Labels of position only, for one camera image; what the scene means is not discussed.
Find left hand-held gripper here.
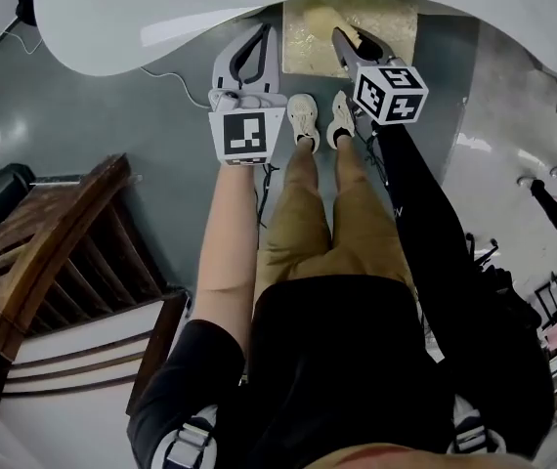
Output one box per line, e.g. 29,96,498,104
208,21,287,167

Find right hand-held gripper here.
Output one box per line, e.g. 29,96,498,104
331,25,430,127

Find gold upholstered stool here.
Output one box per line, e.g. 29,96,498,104
281,0,419,78

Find person's right forearm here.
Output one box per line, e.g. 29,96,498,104
375,119,460,273

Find person's left forearm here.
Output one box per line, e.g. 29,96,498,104
193,161,268,326

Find white oval table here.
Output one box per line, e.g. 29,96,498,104
32,0,557,78

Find person's right cream sneaker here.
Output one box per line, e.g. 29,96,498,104
325,90,358,150

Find person's cream sneaker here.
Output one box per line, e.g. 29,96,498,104
285,93,321,154
325,90,358,150

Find person's left cream sneaker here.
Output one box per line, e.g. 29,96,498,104
285,93,321,154

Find person's right leg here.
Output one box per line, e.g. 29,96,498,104
334,132,372,190

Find person's leg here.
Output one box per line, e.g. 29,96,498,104
286,137,321,190
334,132,372,190

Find person's left leg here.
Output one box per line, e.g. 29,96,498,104
286,137,321,190

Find person's khaki shorts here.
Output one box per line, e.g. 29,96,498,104
257,173,419,307

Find dark wooden slatted railing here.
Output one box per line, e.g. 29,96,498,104
0,152,194,361

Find black bag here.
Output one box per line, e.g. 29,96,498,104
463,232,543,331

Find black suitcase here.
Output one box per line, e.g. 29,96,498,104
0,162,38,232

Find white platform with brown trim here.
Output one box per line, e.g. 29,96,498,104
0,293,192,427

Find person's black shirt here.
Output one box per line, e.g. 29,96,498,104
126,274,556,469

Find white power cable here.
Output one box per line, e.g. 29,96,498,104
2,26,211,111

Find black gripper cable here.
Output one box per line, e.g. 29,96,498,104
253,162,279,229
364,109,392,190

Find grey white shoulder strap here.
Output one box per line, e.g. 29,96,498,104
150,405,219,469
451,396,504,456

